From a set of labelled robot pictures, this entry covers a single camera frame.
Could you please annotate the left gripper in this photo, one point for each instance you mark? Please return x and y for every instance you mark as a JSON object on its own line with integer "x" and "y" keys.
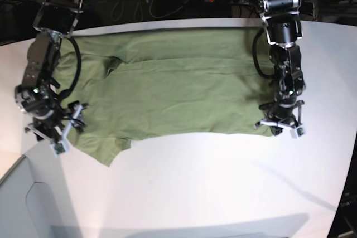
{"x": 283, "y": 115}

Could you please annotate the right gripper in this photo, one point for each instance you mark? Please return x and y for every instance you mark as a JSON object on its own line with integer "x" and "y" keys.
{"x": 56, "y": 125}

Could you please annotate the green T-shirt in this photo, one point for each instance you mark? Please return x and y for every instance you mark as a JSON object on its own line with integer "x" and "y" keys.
{"x": 141, "y": 85}

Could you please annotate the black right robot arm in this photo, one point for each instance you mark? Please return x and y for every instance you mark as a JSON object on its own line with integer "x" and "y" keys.
{"x": 36, "y": 95}

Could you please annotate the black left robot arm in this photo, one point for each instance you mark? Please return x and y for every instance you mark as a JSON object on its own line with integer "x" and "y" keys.
{"x": 282, "y": 27}

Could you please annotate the grey panel at table corner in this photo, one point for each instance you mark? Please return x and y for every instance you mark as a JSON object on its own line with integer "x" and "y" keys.
{"x": 35, "y": 201}

